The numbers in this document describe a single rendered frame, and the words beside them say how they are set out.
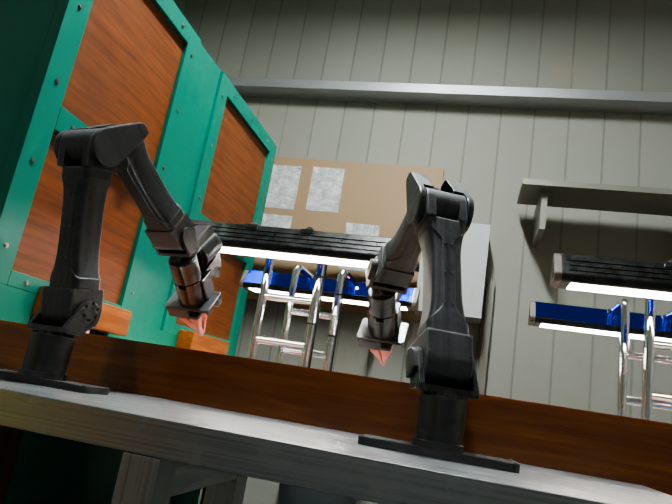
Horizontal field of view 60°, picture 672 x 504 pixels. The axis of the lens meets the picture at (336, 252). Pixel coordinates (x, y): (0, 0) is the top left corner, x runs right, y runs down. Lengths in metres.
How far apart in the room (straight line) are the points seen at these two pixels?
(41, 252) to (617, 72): 3.43
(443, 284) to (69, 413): 0.50
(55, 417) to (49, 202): 0.85
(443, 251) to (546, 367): 2.59
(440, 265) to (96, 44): 1.11
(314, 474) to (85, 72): 1.24
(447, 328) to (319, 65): 3.48
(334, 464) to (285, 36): 3.94
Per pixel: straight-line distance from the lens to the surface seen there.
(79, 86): 1.60
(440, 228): 0.90
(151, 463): 0.68
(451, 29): 4.19
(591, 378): 3.46
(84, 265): 1.00
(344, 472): 0.61
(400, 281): 1.15
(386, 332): 1.23
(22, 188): 1.44
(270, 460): 0.63
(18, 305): 1.47
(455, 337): 0.81
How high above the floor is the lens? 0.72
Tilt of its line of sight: 14 degrees up
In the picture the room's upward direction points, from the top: 9 degrees clockwise
